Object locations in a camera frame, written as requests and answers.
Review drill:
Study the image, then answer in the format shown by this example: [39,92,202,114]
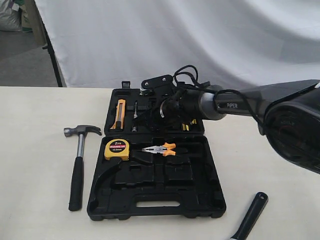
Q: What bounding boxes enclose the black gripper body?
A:
[139,94,191,131]

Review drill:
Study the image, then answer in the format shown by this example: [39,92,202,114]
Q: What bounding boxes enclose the orange handled pliers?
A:
[129,142,188,162]

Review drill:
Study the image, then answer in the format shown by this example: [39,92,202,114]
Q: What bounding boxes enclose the black handled adjustable wrench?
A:
[229,191,269,240]

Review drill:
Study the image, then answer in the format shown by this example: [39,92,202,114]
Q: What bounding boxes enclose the steel claw hammer black grip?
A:
[63,125,102,212]

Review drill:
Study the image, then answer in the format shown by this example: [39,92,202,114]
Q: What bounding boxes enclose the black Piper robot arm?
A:
[135,79,320,173]

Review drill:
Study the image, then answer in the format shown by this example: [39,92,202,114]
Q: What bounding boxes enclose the black plastic tool case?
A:
[87,81,226,221]

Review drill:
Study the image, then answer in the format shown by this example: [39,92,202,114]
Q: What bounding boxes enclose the large yellow black screwdriver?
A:
[181,123,190,131]

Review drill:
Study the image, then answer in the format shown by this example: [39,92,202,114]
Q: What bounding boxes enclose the clear tester screwdriver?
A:
[131,100,138,132]

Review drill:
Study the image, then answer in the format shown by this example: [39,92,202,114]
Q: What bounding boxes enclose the orange utility knife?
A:
[110,99,126,130]

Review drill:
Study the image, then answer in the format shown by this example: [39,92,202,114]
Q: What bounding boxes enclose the yellow tape measure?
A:
[104,138,130,161]

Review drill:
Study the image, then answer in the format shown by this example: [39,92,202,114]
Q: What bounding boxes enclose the white backdrop cloth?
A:
[36,0,320,89]

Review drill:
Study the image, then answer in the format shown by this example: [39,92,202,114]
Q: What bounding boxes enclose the black backdrop stand pole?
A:
[38,12,63,88]

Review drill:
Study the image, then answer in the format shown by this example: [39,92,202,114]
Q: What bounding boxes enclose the white plastic sack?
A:
[0,0,21,32]

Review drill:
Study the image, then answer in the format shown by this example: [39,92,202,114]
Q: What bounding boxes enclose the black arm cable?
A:
[172,64,266,126]

